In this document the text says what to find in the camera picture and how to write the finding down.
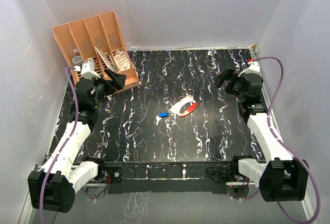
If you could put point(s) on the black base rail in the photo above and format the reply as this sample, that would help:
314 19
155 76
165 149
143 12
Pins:
175 177

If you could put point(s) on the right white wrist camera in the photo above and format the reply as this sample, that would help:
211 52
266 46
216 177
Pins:
253 68

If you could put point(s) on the orange plastic desk organizer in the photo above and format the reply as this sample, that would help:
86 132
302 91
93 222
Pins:
78 38

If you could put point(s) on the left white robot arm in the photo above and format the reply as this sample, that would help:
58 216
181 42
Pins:
55 185

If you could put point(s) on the white envelope card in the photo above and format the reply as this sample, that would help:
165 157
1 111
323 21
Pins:
104 58

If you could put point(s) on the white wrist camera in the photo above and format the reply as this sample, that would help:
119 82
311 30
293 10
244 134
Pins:
253 68
89 70

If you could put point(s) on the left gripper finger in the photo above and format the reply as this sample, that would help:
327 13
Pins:
119 81
112 75

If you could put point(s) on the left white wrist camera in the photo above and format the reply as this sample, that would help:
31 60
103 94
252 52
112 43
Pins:
89 70

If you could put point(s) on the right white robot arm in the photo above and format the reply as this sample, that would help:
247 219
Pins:
282 177

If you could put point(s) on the blue key tag with key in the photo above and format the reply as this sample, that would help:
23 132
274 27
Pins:
161 116

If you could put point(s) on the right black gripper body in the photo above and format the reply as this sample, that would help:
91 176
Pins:
237 87

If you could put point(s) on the white and red keyring holder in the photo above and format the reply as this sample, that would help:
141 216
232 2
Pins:
184 106

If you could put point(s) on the white labelled packet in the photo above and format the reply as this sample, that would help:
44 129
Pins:
121 60

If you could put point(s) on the grey round tin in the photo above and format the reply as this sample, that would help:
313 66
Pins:
77 60

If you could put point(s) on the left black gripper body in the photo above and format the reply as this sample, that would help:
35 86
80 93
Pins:
102 87

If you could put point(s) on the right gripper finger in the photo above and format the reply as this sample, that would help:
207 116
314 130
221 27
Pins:
226 75
230 86

